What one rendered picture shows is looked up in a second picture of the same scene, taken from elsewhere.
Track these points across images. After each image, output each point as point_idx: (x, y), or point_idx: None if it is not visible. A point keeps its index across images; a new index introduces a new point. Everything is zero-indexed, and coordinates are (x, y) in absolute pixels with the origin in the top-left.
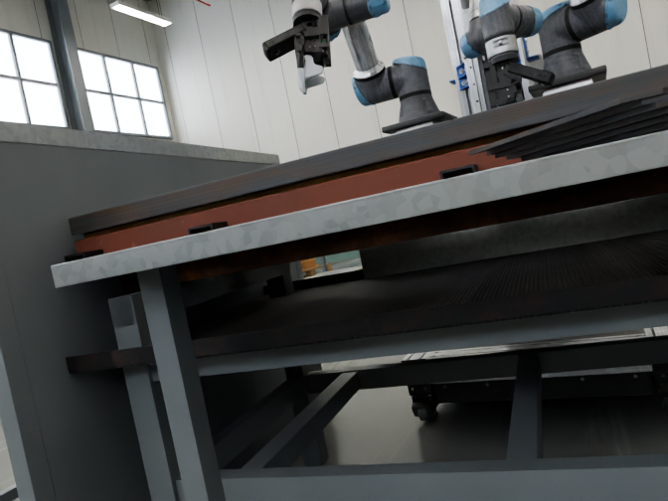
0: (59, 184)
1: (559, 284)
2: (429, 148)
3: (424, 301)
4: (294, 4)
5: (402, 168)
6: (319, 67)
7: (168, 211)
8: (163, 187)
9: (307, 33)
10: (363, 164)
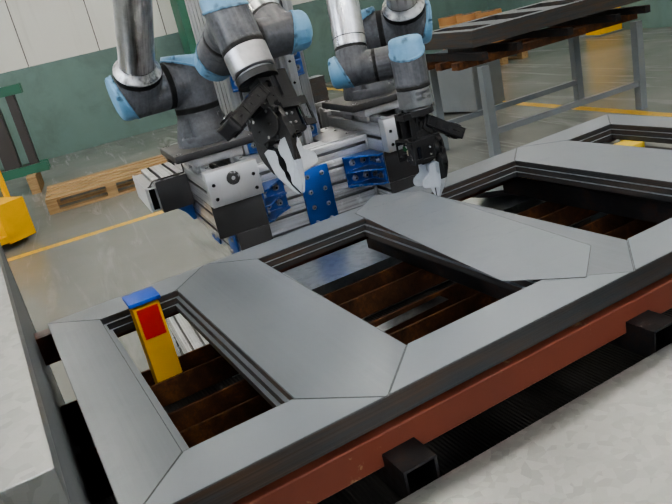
0: (69, 470)
1: (611, 374)
2: (616, 301)
3: (505, 425)
4: (242, 51)
5: (594, 326)
6: (312, 153)
7: (328, 451)
8: (37, 363)
9: (285, 102)
10: (562, 329)
